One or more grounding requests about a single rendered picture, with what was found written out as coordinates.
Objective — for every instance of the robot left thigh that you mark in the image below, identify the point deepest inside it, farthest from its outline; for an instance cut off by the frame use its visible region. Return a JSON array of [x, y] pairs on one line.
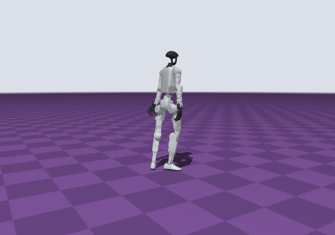
[[159, 121]]

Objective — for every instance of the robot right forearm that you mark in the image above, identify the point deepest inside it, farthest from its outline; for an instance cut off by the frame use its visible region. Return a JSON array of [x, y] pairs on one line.
[[179, 95]]

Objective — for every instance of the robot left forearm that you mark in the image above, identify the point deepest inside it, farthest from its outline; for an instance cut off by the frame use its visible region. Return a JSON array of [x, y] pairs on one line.
[[158, 96]]

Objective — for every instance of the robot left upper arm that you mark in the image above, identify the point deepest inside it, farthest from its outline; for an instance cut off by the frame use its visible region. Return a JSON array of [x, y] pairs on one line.
[[159, 87]]

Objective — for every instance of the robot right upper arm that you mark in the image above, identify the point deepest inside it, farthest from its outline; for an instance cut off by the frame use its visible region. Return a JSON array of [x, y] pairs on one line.
[[177, 75]]

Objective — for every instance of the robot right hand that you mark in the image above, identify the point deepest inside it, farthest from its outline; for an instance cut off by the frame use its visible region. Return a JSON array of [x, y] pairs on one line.
[[179, 113]]

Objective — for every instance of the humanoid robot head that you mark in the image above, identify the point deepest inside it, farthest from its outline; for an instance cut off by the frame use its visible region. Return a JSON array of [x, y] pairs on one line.
[[172, 55]]

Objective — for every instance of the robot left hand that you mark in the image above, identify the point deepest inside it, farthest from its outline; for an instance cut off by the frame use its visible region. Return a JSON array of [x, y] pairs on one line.
[[152, 109]]

